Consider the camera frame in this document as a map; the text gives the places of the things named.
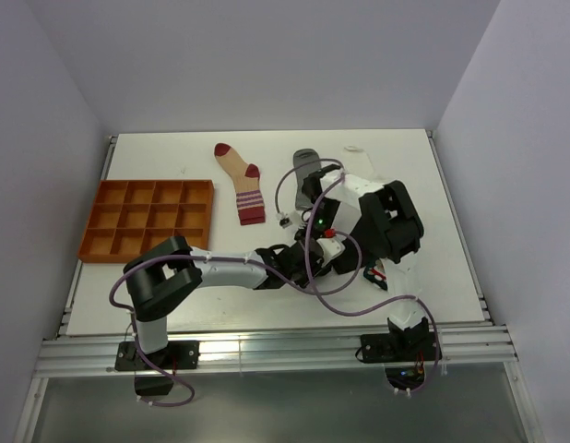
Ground teal christmas sock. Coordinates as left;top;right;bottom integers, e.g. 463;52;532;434
362;258;388;291

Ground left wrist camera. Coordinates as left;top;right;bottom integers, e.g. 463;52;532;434
316;228;345;266

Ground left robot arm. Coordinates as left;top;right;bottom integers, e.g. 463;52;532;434
123;235;329;368

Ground beige red striped sock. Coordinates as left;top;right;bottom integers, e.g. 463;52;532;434
214;143;266;226

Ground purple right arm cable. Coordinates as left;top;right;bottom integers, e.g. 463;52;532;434
274;159;442;396

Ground aluminium table frame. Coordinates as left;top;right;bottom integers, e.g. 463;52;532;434
17;133;547;443

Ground orange compartment tray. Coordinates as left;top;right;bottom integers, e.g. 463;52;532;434
77;180;214;264

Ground grey sock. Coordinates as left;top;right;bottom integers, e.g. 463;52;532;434
292;149;322;210

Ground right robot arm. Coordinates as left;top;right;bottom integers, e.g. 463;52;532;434
297;165;439;364

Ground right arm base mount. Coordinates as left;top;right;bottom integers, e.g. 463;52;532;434
355;332;443;392

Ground black sock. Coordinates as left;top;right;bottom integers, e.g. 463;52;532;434
332;218;375;275

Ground white sock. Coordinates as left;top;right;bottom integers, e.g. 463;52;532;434
340;146;381;181

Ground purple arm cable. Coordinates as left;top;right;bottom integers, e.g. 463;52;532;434
109;230;362;408
274;159;442;396

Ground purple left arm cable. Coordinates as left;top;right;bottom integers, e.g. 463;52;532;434
109;230;362;408

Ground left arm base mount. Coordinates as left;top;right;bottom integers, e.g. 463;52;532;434
113;341;199;399

